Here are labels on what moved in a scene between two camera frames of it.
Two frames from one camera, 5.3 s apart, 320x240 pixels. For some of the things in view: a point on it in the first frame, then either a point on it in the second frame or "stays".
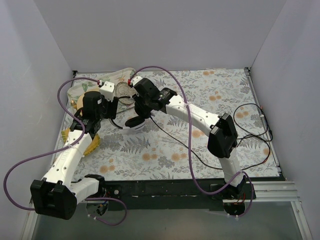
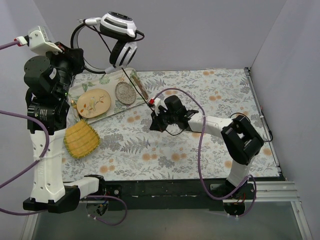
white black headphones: [135, 123] -> [115, 24]
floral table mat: [132, 145] stays
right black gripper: [141, 110] -> [160, 119]
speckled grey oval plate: [122, 89] stays
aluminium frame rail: [277, 192] stays
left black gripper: [113, 107] -> [74, 58]
